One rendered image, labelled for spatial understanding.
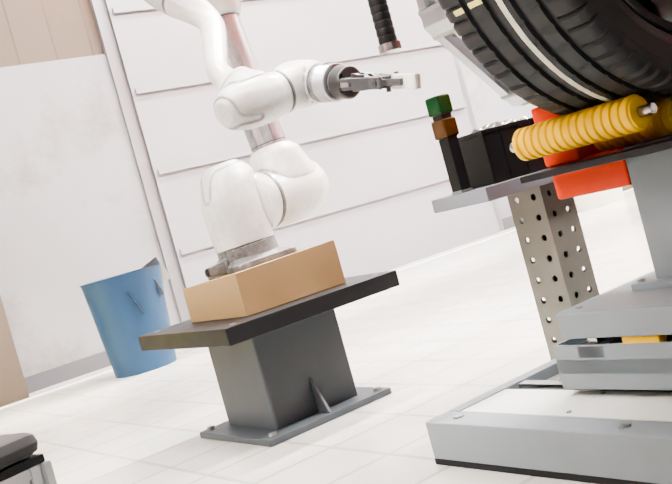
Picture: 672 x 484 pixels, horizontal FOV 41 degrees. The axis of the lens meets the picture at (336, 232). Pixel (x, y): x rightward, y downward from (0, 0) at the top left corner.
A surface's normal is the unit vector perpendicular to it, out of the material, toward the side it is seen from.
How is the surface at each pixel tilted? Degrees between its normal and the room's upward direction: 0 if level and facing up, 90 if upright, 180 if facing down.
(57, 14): 90
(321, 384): 90
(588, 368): 90
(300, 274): 90
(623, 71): 147
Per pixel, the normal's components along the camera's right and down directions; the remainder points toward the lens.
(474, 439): -0.78, 0.23
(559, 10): -0.52, 0.71
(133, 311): 0.33, 0.03
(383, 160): 0.56, -0.13
